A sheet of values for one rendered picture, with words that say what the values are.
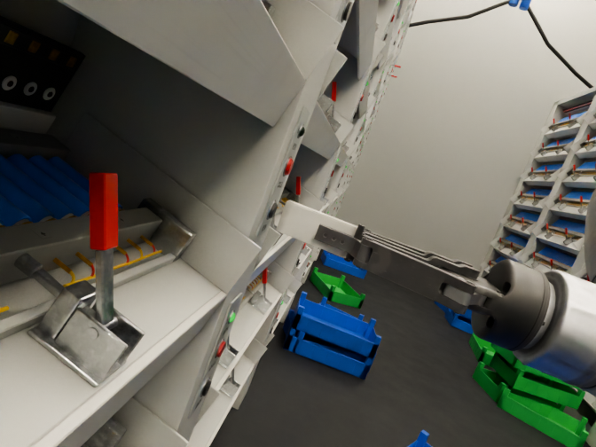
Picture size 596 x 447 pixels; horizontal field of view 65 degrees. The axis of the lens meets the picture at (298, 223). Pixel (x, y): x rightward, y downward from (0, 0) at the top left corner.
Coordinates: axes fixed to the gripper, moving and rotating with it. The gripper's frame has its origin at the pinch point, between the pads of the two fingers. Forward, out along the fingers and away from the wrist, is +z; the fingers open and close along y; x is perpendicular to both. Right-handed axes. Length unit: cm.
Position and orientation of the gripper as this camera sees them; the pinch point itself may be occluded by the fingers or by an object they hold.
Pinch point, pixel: (317, 228)
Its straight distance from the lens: 43.5
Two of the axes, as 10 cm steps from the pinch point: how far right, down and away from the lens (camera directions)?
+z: -9.3, -3.7, 0.9
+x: 3.5, -9.3, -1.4
